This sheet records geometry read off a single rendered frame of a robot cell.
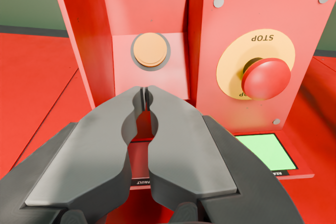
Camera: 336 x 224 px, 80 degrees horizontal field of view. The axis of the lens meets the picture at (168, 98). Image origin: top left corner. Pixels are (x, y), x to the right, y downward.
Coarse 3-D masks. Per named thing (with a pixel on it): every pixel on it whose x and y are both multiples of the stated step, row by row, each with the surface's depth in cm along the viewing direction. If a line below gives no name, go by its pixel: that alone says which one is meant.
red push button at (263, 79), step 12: (252, 60) 18; (264, 60) 16; (276, 60) 16; (252, 72) 16; (264, 72) 16; (276, 72) 16; (288, 72) 16; (252, 84) 16; (264, 84) 16; (276, 84) 16; (252, 96) 17; (264, 96) 17
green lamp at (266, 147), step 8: (240, 136) 23; (248, 136) 23; (256, 136) 23; (264, 136) 23; (272, 136) 23; (248, 144) 22; (256, 144) 22; (264, 144) 22; (272, 144) 22; (256, 152) 21; (264, 152) 21; (272, 152) 21; (280, 152) 21; (264, 160) 20; (272, 160) 20; (280, 160) 20; (288, 160) 20; (272, 168) 19; (280, 168) 19; (288, 168) 19
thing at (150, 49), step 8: (136, 40) 23; (144, 40) 23; (152, 40) 23; (160, 40) 23; (136, 48) 23; (144, 48) 23; (152, 48) 23; (160, 48) 23; (136, 56) 23; (144, 56) 23; (152, 56) 23; (160, 56) 23; (144, 64) 23; (152, 64) 23
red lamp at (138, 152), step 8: (136, 144) 22; (144, 144) 22; (128, 152) 21; (136, 152) 21; (144, 152) 21; (136, 160) 21; (144, 160) 21; (136, 168) 20; (144, 168) 20; (136, 176) 19; (144, 176) 19
